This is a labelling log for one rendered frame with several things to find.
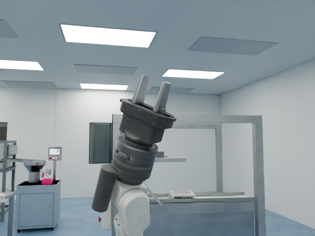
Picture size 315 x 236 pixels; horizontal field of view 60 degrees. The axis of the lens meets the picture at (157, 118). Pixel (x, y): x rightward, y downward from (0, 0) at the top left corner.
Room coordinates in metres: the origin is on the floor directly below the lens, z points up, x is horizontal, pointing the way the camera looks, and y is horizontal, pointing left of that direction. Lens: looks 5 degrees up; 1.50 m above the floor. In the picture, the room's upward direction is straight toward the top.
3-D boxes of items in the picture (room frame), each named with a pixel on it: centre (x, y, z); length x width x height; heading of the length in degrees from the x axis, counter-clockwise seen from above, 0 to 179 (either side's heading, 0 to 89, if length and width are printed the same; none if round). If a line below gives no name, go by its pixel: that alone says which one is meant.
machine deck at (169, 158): (2.89, 0.04, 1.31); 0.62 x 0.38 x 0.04; 95
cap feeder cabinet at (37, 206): (4.88, 2.06, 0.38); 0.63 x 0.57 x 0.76; 102
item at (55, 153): (5.06, 1.89, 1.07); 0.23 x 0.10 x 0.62; 102
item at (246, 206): (2.92, -0.34, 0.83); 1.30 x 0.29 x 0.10; 95
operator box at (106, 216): (2.00, 0.36, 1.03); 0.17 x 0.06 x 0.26; 5
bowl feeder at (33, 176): (4.92, 2.12, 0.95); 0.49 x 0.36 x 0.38; 102
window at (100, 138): (7.67, 1.22, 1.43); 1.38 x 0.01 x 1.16; 102
